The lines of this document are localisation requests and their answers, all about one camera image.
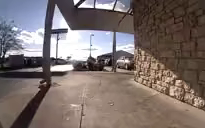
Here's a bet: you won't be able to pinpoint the grey concrete pavement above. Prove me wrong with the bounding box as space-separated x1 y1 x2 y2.
0 69 205 128

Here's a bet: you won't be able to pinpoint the silver car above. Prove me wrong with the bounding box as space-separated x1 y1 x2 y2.
115 55 136 71

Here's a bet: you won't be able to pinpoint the thin grey canopy post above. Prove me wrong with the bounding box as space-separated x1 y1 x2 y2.
111 30 118 73

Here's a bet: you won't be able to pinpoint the low dark building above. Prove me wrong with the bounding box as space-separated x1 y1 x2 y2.
5 54 44 69

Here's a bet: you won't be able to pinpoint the tall sign on pole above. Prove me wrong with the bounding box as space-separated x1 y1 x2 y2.
50 28 69 65

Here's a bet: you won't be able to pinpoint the dark bushes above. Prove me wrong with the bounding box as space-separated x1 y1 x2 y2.
72 56 105 72

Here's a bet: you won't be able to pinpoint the bare tree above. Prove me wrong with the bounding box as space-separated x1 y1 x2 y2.
0 18 24 69

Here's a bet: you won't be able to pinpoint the grey canopy roof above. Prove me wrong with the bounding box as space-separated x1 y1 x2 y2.
55 0 136 35

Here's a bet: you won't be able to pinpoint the stone block wall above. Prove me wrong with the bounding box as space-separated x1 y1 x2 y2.
132 0 205 114

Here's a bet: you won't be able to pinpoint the street lamp pole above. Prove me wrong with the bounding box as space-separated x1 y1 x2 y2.
88 32 95 60

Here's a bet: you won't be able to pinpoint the building with pitched roof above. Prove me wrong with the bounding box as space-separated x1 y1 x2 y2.
96 49 135 66

